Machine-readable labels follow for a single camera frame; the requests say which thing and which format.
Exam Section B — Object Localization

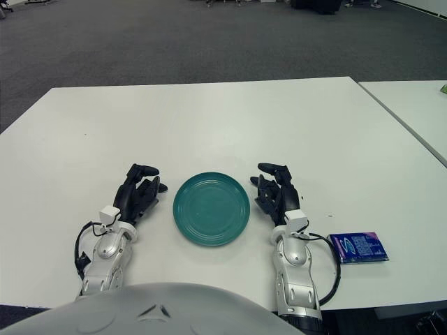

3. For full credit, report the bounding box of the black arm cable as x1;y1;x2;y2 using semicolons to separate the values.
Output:
74;220;105;280
300;232;345;308

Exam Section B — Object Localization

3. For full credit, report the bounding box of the grey robot torso shell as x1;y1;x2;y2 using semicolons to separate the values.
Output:
0;282;305;335

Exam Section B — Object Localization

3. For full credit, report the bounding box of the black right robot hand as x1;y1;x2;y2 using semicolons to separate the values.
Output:
249;162;302;228

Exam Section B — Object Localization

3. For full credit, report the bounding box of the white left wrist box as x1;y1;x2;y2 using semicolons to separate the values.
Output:
98;206;120;224

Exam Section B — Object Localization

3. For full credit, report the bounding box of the white neighbouring table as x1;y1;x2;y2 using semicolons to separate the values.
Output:
358;80;447;172

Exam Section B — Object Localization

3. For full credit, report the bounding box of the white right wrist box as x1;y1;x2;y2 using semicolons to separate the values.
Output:
284;209;308;233

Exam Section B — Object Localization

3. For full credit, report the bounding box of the teal green round plate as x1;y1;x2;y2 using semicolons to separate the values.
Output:
173;171;251;248

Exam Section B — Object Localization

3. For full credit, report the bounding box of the black bulky background object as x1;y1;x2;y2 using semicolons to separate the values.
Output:
291;0;338;15

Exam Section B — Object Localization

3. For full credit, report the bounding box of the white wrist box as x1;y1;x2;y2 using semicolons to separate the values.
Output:
284;209;308;233
98;206;120;224

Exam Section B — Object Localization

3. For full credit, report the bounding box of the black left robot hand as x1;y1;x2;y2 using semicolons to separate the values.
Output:
112;162;168;226

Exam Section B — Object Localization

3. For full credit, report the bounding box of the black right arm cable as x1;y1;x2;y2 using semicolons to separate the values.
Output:
300;232;345;308

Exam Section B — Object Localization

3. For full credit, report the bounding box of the blue gum pack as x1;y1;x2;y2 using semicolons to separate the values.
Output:
329;231;390;265

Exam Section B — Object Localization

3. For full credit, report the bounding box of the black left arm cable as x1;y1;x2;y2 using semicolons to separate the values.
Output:
74;220;105;280

